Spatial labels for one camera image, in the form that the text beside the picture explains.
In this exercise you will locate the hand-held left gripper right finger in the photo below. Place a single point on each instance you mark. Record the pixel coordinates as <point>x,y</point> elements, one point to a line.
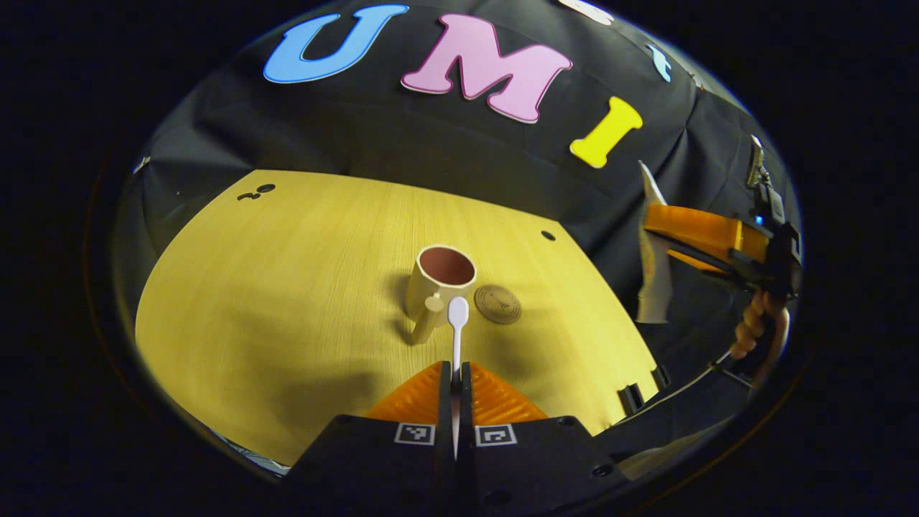
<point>531,459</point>

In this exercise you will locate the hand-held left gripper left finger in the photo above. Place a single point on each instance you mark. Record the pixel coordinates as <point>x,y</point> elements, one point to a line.
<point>388,459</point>

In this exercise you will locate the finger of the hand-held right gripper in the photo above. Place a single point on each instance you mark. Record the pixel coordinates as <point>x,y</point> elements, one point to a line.
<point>725,269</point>
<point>703,228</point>

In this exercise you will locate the white toothpaste tube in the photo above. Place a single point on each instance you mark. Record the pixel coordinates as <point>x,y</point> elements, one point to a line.
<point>653,280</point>

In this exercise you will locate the round cork coaster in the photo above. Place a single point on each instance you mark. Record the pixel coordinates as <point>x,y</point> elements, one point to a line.
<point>497,304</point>

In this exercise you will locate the pale pink toothbrush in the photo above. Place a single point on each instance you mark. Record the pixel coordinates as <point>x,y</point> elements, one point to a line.
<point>457,316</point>

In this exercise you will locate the black backdrop cloth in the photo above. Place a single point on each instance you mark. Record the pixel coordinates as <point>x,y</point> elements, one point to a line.
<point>431,143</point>

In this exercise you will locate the silver backdrop clip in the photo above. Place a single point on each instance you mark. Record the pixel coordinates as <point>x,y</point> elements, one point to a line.
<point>141,164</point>

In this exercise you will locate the black desk edge bracket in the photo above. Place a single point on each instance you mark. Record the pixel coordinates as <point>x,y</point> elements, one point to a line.
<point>631,399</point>
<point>660,378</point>

